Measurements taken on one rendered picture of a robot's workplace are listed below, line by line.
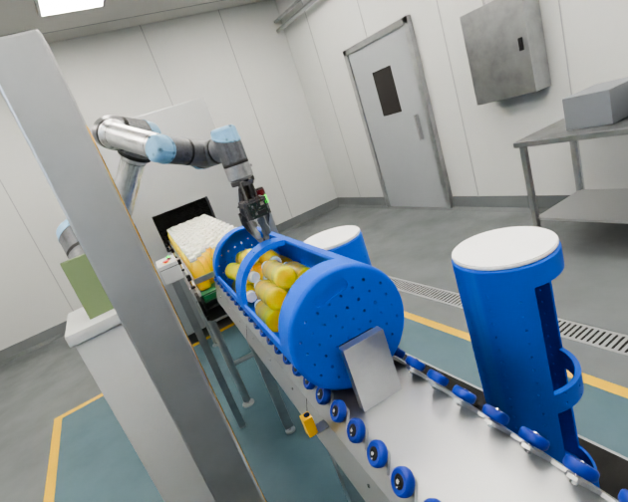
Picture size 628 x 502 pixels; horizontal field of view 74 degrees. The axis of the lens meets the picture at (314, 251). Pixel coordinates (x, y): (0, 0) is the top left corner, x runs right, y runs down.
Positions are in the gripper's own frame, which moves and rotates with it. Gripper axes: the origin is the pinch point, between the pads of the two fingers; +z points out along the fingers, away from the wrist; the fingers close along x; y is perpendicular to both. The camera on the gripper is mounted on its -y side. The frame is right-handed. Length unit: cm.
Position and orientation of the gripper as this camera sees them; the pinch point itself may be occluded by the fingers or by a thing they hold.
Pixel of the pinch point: (263, 240)
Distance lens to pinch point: 129.6
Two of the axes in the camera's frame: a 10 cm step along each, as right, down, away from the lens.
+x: 8.6, -4.0, 3.1
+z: 3.1, 9.0, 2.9
